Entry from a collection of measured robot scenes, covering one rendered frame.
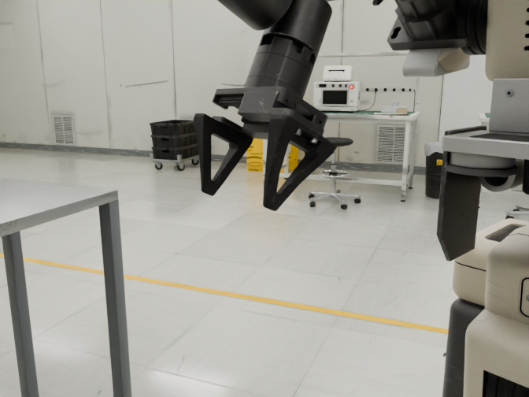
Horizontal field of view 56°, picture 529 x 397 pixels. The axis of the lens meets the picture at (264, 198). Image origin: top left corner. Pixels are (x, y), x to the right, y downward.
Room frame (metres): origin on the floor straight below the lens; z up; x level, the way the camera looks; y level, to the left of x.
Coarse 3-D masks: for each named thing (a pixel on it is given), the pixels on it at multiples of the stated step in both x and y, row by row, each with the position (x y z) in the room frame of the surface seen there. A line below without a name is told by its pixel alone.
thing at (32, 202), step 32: (0, 192) 1.35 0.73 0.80; (32, 192) 1.35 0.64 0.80; (64, 192) 1.35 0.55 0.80; (96, 192) 1.35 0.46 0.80; (0, 224) 1.04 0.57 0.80; (32, 224) 1.11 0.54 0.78; (32, 352) 1.55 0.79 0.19; (128, 352) 1.39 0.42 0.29; (32, 384) 1.53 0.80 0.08; (128, 384) 1.38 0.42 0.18
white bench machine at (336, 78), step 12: (324, 72) 5.12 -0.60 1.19; (336, 72) 5.09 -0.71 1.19; (348, 72) 5.06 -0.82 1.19; (324, 84) 5.05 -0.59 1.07; (336, 84) 5.02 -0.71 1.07; (348, 84) 4.99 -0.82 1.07; (360, 84) 5.21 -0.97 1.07; (324, 96) 5.05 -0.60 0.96; (336, 96) 5.02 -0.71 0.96; (348, 96) 4.98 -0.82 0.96; (360, 96) 5.26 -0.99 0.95; (324, 108) 5.05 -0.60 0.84; (336, 108) 5.02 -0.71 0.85; (348, 108) 4.99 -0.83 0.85
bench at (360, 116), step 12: (336, 120) 4.82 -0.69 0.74; (348, 120) 4.78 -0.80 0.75; (360, 120) 4.74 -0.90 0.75; (372, 120) 4.69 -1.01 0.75; (384, 120) 4.65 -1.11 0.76; (396, 120) 4.61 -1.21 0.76; (408, 120) 4.57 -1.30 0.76; (408, 132) 4.56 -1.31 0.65; (264, 144) 5.09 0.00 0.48; (288, 144) 5.71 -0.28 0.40; (408, 144) 4.56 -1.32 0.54; (264, 156) 5.09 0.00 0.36; (288, 156) 5.72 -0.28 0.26; (408, 156) 4.58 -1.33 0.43; (264, 168) 5.09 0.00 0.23; (336, 180) 4.81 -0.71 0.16; (348, 180) 4.76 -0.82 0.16; (360, 180) 4.72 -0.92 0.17; (372, 180) 4.67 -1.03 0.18; (384, 180) 4.63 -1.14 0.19; (408, 180) 4.77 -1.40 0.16
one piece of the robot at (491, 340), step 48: (480, 0) 0.63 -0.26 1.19; (528, 0) 0.58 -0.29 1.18; (480, 48) 0.65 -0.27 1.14; (528, 48) 0.59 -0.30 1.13; (528, 192) 0.58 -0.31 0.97; (528, 240) 0.61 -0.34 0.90; (528, 288) 0.56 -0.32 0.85; (480, 336) 0.56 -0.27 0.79; (528, 336) 0.54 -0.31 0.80; (480, 384) 0.56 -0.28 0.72; (528, 384) 0.52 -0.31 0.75
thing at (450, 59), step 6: (444, 48) 0.68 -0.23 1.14; (450, 48) 0.67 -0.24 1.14; (456, 48) 0.66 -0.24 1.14; (444, 54) 0.67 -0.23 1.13; (450, 54) 0.67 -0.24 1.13; (456, 54) 0.67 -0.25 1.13; (462, 54) 0.67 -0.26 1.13; (438, 60) 0.67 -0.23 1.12; (444, 60) 0.67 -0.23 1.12; (450, 60) 0.67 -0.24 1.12; (456, 60) 0.68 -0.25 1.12; (462, 60) 0.68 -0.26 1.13; (444, 66) 0.68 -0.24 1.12; (450, 66) 0.68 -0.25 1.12; (456, 66) 0.69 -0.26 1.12
